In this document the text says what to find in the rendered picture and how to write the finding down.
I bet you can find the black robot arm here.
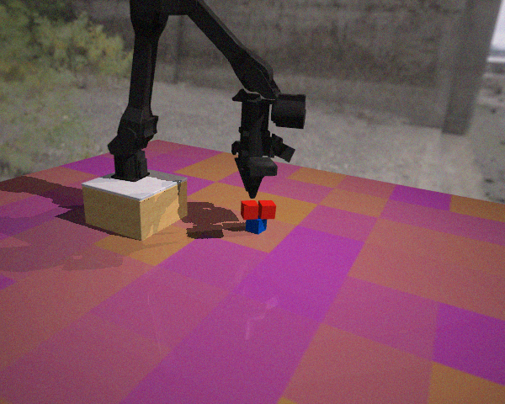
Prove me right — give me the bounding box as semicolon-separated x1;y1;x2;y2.
108;0;306;182

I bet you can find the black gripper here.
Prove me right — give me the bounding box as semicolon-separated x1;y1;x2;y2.
231;124;278;199

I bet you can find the red cube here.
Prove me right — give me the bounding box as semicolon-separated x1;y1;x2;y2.
241;200;258;220
258;200;276;220

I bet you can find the blue cube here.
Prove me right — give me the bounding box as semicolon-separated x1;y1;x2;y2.
246;217;267;234

